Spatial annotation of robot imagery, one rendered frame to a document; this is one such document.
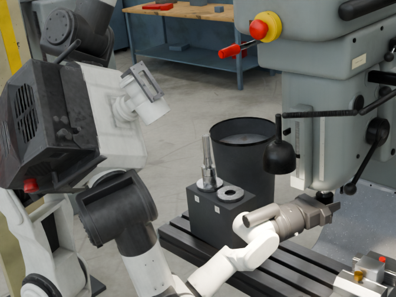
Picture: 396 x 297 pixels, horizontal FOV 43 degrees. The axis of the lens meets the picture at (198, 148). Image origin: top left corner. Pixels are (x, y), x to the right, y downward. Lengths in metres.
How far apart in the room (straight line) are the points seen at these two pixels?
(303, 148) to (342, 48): 0.26
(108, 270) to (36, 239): 1.91
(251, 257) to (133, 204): 0.34
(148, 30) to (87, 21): 7.27
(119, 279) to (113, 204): 2.17
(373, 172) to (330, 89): 0.64
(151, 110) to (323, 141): 0.42
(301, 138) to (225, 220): 0.50
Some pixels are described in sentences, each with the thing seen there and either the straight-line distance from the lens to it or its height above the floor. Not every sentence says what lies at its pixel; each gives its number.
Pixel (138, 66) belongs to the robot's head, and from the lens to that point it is 1.06.
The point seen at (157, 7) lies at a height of 0.91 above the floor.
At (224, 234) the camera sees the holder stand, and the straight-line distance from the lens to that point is 1.62.
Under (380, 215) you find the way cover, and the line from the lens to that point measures 1.75.
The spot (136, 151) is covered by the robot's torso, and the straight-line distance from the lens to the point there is 1.12.
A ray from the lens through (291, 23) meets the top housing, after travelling 1.01.
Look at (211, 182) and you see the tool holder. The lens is 1.65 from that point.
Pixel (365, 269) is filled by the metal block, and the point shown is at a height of 1.10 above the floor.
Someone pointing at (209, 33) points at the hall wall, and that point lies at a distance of 7.45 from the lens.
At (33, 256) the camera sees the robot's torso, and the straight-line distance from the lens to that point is 1.51.
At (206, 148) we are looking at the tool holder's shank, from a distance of 1.61.
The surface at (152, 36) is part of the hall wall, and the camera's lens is 8.43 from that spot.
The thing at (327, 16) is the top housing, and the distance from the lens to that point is 0.99.
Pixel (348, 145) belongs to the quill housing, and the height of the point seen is 1.45.
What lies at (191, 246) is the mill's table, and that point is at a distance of 1.73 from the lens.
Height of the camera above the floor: 1.97
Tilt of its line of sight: 25 degrees down
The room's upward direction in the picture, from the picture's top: 6 degrees counter-clockwise
